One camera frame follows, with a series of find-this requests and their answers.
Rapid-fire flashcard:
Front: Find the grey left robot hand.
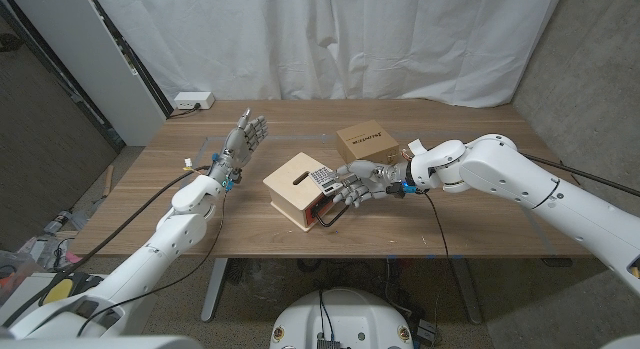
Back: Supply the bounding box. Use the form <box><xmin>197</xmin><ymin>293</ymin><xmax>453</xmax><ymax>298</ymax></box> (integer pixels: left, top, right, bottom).
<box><xmin>207</xmin><ymin>107</ymin><xmax>269</xmax><ymax>183</ymax></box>

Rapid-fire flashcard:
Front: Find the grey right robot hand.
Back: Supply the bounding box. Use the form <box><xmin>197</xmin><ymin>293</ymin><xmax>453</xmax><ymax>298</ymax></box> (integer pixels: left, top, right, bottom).
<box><xmin>332</xmin><ymin>159</ymin><xmax>409</xmax><ymax>209</ymax></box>

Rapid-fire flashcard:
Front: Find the small grey calculator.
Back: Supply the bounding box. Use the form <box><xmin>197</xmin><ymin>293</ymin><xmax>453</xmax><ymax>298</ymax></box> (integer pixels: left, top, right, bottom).
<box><xmin>308</xmin><ymin>166</ymin><xmax>345</xmax><ymax>197</ymax></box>

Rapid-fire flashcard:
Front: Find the brown cardboard box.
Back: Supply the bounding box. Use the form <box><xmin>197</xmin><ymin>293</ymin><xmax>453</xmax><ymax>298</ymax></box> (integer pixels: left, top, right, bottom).
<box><xmin>335</xmin><ymin>119</ymin><xmax>401</xmax><ymax>165</ymax></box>

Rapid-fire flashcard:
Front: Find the wooden drawer box with slot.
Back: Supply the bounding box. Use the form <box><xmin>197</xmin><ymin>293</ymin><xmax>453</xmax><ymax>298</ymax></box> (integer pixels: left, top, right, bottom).
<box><xmin>262</xmin><ymin>151</ymin><xmax>351</xmax><ymax>233</ymax></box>

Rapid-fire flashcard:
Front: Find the white power strip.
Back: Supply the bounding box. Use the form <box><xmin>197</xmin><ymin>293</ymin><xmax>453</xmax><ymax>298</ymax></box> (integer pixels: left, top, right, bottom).
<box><xmin>173</xmin><ymin>91</ymin><xmax>216</xmax><ymax>111</ymax></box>

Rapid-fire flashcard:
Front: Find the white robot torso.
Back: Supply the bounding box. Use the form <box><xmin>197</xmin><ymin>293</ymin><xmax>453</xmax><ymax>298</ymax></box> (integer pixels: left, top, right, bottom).
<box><xmin>269</xmin><ymin>287</ymin><xmax>415</xmax><ymax>349</ymax></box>

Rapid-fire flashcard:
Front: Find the white curtain backdrop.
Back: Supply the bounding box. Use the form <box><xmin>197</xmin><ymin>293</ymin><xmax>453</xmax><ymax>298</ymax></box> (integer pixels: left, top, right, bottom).
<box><xmin>89</xmin><ymin>0</ymin><xmax>566</xmax><ymax>109</ymax></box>

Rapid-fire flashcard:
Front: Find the grey metal table leg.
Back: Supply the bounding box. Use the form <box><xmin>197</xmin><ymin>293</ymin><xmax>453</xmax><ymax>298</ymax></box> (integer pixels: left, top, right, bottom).
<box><xmin>449</xmin><ymin>258</ymin><xmax>484</xmax><ymax>325</ymax></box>
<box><xmin>200</xmin><ymin>258</ymin><xmax>229</xmax><ymax>324</ymax></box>

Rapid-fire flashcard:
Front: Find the grey power adapter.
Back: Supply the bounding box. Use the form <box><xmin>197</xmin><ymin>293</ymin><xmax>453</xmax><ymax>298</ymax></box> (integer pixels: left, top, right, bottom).
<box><xmin>414</xmin><ymin>317</ymin><xmax>437</xmax><ymax>343</ymax></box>

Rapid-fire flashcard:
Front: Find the grey cylindrical motor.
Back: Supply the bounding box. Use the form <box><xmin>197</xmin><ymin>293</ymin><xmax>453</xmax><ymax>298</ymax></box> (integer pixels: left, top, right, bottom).
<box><xmin>43</xmin><ymin>210</ymin><xmax>76</xmax><ymax>235</ymax></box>

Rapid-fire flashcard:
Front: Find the black metal drawer handle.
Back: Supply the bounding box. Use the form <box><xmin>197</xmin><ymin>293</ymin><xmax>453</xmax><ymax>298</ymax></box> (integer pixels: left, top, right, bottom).
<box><xmin>312</xmin><ymin>196</ymin><xmax>351</xmax><ymax>229</ymax></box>

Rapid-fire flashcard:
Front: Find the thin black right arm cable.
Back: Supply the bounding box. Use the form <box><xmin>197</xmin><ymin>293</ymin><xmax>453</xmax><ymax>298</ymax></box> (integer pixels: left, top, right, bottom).
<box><xmin>423</xmin><ymin>191</ymin><xmax>454</xmax><ymax>263</ymax></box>

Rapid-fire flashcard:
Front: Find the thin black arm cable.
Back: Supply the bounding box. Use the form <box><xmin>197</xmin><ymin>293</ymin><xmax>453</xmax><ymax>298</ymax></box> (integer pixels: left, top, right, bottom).
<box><xmin>76</xmin><ymin>187</ymin><xmax>229</xmax><ymax>339</ymax></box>
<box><xmin>423</xmin><ymin>191</ymin><xmax>454</xmax><ymax>263</ymax></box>

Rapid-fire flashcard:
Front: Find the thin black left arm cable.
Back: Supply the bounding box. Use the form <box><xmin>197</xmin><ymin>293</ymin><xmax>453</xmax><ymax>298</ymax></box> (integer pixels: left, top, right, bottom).
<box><xmin>76</xmin><ymin>187</ymin><xmax>229</xmax><ymax>339</ymax></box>

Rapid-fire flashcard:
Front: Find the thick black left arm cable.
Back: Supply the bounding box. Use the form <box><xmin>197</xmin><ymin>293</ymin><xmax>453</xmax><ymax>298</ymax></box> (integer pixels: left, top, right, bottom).
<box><xmin>1</xmin><ymin>164</ymin><xmax>212</xmax><ymax>328</ymax></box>

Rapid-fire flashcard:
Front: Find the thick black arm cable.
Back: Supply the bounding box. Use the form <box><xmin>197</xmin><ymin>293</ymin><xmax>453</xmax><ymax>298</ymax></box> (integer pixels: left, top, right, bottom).
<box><xmin>1</xmin><ymin>164</ymin><xmax>212</xmax><ymax>328</ymax></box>
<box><xmin>522</xmin><ymin>152</ymin><xmax>640</xmax><ymax>198</ymax></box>

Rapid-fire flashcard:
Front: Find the white panel with black frame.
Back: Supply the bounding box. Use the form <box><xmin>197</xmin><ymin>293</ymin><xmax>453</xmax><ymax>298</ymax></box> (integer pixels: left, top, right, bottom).
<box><xmin>4</xmin><ymin>0</ymin><xmax>169</xmax><ymax>148</ymax></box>

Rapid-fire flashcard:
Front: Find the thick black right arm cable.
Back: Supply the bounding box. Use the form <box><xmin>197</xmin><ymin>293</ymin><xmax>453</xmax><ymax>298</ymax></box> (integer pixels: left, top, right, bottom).
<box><xmin>522</xmin><ymin>152</ymin><xmax>640</xmax><ymax>198</ymax></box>

